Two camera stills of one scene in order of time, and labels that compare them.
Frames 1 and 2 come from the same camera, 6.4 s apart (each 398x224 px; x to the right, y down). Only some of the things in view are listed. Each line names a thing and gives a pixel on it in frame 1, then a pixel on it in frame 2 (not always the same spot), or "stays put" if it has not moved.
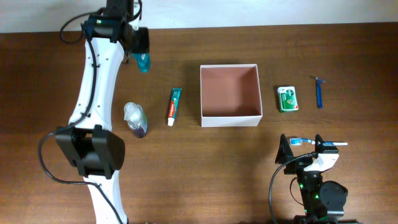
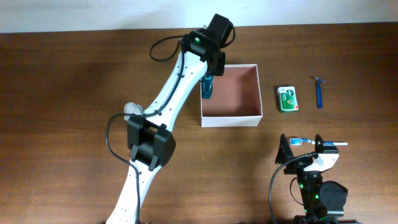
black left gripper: x=143 y=46 to x=221 y=66
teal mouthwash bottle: x=143 y=61 to x=207 y=85
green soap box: x=287 y=98 stays put
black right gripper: x=282 y=157 stays put
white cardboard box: x=230 y=95 stays put
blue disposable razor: x=319 y=89 stays put
